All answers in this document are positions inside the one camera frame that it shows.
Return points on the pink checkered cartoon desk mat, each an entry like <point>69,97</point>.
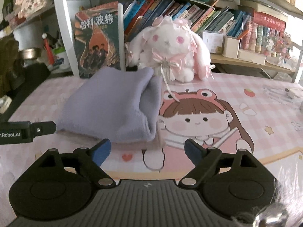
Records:
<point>252,121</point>

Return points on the cream desk organizer box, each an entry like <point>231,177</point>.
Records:
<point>230,47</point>

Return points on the white charger adapter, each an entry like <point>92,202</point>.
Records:
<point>294,93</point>

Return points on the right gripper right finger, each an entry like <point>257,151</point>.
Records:
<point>205,161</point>

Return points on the white pen holder jar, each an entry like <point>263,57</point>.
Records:
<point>60,58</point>

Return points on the purple and tan fleece garment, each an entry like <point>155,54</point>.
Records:
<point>118,105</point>

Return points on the red tassel charm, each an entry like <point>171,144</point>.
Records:
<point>48,49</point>

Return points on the row of books on shelf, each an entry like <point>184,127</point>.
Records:
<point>199,19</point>

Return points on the Harry Potter book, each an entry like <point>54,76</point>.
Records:
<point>96,38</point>

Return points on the metal bowl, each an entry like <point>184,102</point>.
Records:
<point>30,53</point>

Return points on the white pink plush bunny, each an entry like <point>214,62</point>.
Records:
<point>172,50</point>

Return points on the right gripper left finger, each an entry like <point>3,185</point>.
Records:
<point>89,161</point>

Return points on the olive green jacket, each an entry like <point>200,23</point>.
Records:
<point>12,73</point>

